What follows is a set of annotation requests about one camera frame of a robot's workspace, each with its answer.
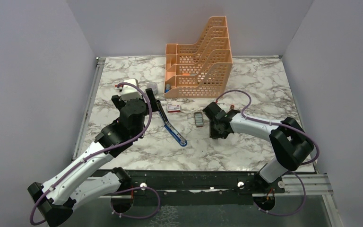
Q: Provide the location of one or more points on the blue item in organizer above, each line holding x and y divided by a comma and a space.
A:
168, 87

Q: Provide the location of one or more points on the aluminium front rail frame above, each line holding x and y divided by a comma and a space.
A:
305, 202

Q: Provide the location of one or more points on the left aluminium side rail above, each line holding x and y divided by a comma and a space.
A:
89, 106

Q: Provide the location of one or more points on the orange plastic file organizer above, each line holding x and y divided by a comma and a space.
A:
201, 69

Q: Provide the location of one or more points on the red white staple box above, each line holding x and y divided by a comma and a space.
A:
173, 108

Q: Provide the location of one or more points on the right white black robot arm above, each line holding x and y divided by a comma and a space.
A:
290, 145

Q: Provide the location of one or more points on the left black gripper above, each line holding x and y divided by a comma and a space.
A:
149, 93

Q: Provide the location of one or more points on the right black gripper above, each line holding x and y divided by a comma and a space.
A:
213, 134

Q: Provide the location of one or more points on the clear plastic jar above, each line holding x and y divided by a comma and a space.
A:
152, 85

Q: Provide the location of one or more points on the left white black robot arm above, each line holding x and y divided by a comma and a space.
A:
81, 169

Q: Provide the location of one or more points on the staple tray with staples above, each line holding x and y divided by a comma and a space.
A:
198, 119

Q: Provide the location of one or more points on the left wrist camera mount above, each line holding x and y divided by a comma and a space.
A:
127, 92

